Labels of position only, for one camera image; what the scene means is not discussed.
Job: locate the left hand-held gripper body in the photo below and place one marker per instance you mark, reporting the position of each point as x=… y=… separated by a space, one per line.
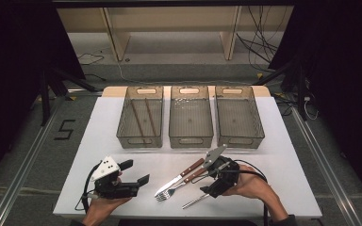
x=116 y=188

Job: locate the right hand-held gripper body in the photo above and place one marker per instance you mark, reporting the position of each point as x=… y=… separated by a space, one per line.
x=227 y=175

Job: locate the metal spoon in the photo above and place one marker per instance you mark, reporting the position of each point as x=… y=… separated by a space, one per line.
x=194 y=201

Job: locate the smoky clear plastic bin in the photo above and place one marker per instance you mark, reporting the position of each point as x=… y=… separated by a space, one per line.
x=238 y=119
x=190 y=119
x=141 y=125

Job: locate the brown wooden chopstick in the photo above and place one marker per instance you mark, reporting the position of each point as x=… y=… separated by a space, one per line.
x=137 y=120
x=151 y=117

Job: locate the person's left hand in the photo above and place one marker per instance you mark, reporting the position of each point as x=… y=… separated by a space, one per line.
x=103 y=212

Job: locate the person's right hand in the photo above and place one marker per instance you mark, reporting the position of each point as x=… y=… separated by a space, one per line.
x=251 y=188

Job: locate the white table cover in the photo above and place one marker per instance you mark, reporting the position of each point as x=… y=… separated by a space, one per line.
x=106 y=147

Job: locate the black metal stand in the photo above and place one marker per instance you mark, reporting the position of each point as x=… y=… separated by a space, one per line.
x=45 y=103
x=301 y=91

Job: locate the beige wooden desk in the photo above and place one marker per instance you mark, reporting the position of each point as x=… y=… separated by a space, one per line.
x=116 y=40

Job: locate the dark curtain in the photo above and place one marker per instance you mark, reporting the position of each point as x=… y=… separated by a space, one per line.
x=342 y=62
x=12 y=62

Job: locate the metal floor rail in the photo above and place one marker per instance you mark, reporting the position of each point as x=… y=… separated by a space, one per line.
x=21 y=171
x=326 y=169

